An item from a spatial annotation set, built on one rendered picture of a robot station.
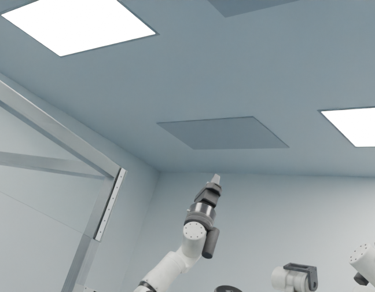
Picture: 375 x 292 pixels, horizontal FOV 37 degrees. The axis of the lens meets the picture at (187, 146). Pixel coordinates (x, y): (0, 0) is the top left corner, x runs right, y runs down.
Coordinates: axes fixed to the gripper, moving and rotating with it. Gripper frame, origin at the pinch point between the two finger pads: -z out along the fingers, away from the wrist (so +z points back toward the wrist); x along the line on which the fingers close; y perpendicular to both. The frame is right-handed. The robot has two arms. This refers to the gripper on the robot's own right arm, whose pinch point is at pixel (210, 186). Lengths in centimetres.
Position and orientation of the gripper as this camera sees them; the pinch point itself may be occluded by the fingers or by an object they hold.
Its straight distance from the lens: 184.7
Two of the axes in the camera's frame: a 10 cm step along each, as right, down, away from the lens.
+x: 4.3, -5.4, -7.2
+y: -8.6, -4.8, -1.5
